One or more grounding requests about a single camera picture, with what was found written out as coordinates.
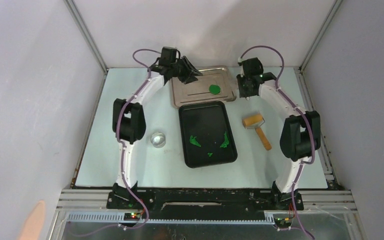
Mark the green dough scrap right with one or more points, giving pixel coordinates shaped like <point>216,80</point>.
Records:
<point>226,140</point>

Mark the wooden dough roller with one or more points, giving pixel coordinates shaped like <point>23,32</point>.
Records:
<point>255,122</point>

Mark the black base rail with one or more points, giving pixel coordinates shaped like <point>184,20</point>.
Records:
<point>203,204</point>

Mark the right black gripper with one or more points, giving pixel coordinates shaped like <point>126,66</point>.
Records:
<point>243,93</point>

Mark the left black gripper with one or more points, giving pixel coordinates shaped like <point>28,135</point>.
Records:
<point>190,71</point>

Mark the silver metal tray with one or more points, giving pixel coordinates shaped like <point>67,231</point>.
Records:
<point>198,91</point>

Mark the black plastic tray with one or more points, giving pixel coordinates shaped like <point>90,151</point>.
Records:
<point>208,121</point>

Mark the green dough scrap left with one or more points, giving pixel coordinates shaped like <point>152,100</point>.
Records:
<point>193,141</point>

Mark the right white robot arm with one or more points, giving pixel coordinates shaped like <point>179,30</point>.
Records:
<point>301,133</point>

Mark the green dough piece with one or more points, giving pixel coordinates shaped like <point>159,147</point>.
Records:
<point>214,89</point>

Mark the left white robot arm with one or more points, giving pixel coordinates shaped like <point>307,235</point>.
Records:
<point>128,119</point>

